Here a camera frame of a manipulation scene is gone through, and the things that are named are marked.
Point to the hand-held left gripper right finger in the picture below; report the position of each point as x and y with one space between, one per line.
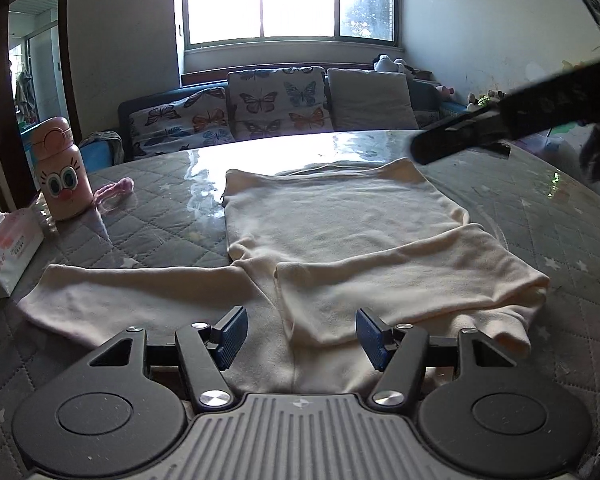
372 337

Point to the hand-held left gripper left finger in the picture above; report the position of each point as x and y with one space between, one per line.
231 336

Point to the cream long-sleeved sweater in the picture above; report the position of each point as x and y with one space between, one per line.
330 240

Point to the green plush toy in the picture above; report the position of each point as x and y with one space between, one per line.
485 99

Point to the pink plush toy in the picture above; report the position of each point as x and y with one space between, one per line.
445 91

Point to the plain grey cushion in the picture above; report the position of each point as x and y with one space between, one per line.
372 100

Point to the black and white plush toy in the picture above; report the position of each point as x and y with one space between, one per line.
386 63

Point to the large butterfly print cushion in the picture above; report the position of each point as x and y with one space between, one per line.
275 102

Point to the blue grey bag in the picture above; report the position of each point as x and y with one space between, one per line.
100 147

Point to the pink cartoon-face bottle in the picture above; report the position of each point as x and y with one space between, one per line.
60 170

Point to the white tissue box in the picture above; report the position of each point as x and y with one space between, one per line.
2 255

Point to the dark blue sofa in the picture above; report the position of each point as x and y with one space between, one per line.
175 97

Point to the window with grey frame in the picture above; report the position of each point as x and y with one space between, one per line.
290 0

